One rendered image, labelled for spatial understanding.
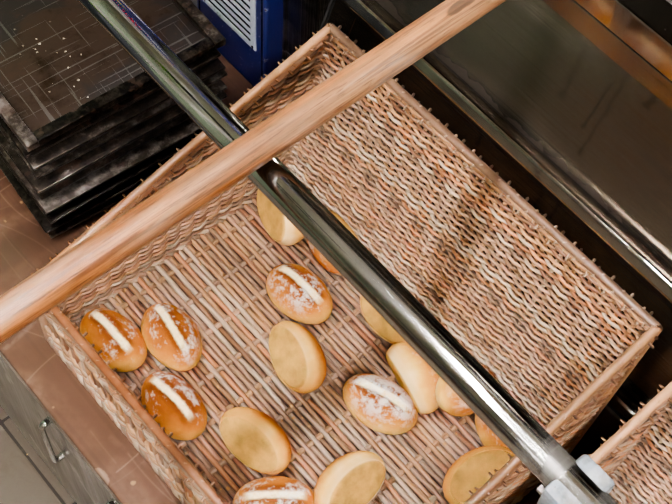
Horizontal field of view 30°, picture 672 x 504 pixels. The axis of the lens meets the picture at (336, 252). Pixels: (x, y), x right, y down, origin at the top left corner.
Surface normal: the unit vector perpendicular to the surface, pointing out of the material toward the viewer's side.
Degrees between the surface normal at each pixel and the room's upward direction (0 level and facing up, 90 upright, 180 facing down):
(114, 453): 0
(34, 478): 0
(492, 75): 70
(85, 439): 0
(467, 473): 20
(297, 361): 51
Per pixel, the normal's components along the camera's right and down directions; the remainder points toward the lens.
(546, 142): -0.70, 0.34
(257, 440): -0.48, 0.20
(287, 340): -0.68, -0.05
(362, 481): 0.56, 0.18
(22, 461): 0.05, -0.51
